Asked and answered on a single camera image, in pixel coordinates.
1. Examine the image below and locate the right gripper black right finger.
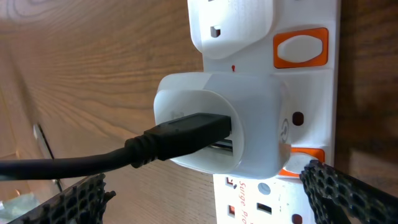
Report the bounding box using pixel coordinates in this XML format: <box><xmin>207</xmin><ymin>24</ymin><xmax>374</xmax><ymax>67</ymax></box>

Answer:
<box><xmin>299</xmin><ymin>160</ymin><xmax>397</xmax><ymax>224</ymax></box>

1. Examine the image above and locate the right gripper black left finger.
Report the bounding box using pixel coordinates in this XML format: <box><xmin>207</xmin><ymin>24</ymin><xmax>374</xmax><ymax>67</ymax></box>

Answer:
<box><xmin>10</xmin><ymin>174</ymin><xmax>116</xmax><ymax>224</ymax></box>

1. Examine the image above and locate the black USB charging cable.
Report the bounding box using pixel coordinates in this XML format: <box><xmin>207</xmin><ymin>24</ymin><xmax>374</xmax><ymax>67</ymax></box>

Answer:
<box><xmin>0</xmin><ymin>112</ymin><xmax>233</xmax><ymax>181</ymax></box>

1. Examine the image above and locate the white power strip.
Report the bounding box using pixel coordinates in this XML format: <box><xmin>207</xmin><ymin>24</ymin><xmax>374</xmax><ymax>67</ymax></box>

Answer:
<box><xmin>188</xmin><ymin>0</ymin><xmax>341</xmax><ymax>223</ymax></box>

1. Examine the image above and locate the white USB charger plug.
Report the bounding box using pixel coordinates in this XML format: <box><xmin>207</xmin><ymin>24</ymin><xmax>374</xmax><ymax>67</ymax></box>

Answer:
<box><xmin>154</xmin><ymin>72</ymin><xmax>291</xmax><ymax>179</ymax></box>

